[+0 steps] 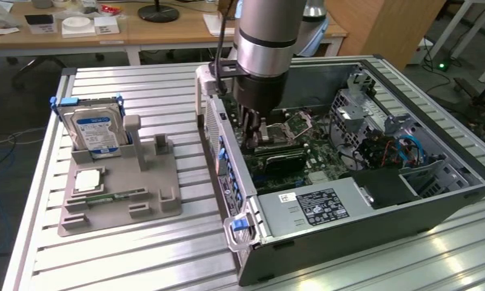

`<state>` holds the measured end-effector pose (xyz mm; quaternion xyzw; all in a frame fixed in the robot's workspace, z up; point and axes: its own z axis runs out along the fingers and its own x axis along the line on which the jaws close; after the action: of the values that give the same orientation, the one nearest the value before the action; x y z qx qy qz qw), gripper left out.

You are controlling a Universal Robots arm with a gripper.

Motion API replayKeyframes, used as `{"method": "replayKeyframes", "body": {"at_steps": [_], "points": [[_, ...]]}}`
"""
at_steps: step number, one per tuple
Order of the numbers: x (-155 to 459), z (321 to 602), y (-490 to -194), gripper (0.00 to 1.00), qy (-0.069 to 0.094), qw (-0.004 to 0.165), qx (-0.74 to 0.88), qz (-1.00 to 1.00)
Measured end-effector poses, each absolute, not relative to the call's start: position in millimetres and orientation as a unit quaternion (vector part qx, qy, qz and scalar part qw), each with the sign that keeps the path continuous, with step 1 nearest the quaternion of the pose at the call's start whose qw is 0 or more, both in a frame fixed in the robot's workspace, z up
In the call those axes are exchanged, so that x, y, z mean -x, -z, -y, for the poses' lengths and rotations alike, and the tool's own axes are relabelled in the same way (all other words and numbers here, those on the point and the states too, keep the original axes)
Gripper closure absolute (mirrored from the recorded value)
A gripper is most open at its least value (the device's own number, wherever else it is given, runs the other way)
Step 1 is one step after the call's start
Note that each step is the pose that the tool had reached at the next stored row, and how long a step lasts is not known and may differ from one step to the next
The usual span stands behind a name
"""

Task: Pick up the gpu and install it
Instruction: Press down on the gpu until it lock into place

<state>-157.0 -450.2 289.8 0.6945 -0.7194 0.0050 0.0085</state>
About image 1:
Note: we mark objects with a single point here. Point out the white paper label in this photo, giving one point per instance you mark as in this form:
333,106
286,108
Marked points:
4,31

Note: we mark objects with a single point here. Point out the green motherboard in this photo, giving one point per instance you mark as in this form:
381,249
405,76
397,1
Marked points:
326,157

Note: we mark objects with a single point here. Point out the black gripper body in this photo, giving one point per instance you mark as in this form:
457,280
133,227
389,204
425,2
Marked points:
258,91

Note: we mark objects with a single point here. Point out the silver chipset heatsink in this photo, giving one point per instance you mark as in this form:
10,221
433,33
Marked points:
318,177

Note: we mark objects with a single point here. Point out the open grey pc case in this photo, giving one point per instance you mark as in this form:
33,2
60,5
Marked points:
348,242

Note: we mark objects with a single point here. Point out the silver socket cover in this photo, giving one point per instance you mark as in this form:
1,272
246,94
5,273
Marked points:
301,124

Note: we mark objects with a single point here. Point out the silver metal drive cage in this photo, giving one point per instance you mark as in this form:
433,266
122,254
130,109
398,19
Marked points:
356,118

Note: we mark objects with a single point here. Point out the black plastic cover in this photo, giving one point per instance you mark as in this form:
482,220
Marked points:
384,188

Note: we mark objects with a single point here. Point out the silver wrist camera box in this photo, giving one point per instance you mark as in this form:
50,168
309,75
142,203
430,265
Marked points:
209,82

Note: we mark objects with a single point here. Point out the brown cardboard box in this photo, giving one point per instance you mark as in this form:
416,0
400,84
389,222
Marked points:
228,7

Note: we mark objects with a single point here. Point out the black round lamp base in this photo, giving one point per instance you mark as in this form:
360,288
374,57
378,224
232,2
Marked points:
158,13

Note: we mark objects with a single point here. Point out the plain white box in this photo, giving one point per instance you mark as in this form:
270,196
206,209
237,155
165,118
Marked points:
105,25

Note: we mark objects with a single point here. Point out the cpu socket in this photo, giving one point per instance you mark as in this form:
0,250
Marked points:
278,135

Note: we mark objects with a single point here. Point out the green ram stick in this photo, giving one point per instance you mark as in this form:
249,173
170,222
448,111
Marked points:
113,196

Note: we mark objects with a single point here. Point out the wooden desk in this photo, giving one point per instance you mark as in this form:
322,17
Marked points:
165,33

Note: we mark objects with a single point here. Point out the grey parts rack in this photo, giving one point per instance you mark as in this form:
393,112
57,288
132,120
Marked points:
117,182

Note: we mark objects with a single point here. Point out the white round dish box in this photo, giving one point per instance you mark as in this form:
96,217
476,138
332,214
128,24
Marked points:
78,27

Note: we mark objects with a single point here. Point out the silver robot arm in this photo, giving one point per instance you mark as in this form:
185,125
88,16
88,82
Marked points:
266,36

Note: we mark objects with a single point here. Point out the wooden cabinet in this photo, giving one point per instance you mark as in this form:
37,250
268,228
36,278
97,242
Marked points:
396,30

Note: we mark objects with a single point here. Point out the white desk frame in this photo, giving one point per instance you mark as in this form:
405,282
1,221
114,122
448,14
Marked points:
465,27

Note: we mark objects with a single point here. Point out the grey power supply unit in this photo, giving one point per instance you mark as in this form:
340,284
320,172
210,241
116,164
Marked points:
306,209

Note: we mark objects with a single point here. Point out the silver cpu chip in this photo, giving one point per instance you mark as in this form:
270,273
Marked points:
86,180

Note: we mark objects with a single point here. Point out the white box with black lid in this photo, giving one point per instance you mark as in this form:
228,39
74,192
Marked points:
41,24

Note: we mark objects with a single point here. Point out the red packet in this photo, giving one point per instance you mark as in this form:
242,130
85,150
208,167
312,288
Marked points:
110,9

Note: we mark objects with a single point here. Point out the black office chair base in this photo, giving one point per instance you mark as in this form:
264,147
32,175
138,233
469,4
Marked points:
36,66

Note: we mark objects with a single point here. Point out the white paper stack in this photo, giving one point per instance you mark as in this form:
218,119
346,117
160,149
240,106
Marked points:
210,25

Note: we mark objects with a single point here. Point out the hard disk with blue caddy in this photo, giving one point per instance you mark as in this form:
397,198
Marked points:
92,130

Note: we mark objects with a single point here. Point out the blue case latch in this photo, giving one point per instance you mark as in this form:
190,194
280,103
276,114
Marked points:
238,225

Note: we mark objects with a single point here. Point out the grey disk bay bracket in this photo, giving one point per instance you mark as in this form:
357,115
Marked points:
432,179

